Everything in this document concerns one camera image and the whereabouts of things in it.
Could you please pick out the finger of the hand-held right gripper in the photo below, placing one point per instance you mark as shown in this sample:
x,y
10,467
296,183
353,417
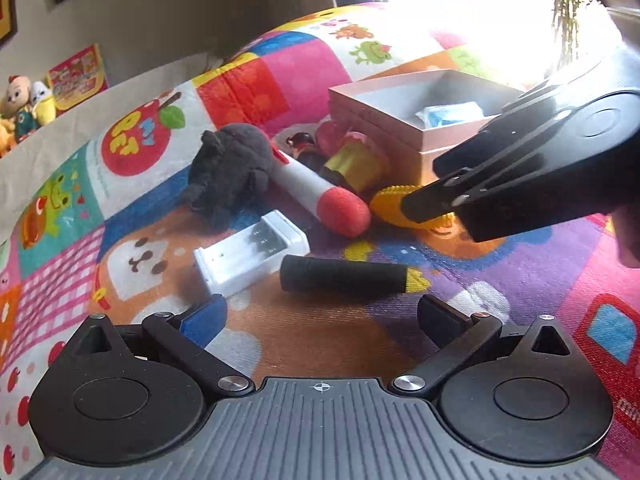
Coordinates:
x,y
490,157
440,202

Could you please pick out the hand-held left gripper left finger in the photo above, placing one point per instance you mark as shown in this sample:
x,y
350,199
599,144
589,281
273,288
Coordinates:
x,y
202,321

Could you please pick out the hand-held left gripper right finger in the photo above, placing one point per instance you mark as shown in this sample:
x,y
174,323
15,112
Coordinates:
x,y
442,320

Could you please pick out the white battery charger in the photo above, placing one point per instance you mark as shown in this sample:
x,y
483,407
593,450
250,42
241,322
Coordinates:
x,y
227,277

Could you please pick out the yellow ridged toy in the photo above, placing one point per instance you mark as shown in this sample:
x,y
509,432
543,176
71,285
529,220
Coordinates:
x,y
387,205

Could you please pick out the pink yellow cupcake toy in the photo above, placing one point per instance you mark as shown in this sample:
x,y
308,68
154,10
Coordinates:
x,y
355,160

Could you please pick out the pink cardboard box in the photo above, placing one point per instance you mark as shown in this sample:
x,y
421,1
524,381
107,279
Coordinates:
x,y
380,110

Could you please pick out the black foam roll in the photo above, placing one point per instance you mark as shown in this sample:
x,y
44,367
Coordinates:
x,y
340,272

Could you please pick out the red toy fruit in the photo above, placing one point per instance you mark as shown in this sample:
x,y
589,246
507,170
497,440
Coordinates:
x,y
331,135

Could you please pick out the red white foam rocket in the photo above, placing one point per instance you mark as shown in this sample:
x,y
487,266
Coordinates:
x,y
310,180

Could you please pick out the small black red figurine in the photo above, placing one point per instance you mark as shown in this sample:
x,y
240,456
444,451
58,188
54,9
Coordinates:
x,y
302,149

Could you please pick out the dark grey plush toy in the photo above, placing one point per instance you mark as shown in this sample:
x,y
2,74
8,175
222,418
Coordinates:
x,y
230,170

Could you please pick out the blue white tissue packet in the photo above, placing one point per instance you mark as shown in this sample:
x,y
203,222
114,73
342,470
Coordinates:
x,y
450,112

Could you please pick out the colourful printed play mat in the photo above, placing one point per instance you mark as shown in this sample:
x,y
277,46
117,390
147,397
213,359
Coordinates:
x,y
150,260

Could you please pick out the potted green plant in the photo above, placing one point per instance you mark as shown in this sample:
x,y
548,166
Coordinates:
x,y
570,5

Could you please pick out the orange duck plush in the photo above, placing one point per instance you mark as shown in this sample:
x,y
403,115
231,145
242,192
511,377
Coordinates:
x,y
6,137

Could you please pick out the white yellow banana plush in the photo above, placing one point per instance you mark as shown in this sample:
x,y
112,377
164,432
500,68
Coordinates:
x,y
42,102

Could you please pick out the baby doll plush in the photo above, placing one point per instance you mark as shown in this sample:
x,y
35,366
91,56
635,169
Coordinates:
x,y
20,100

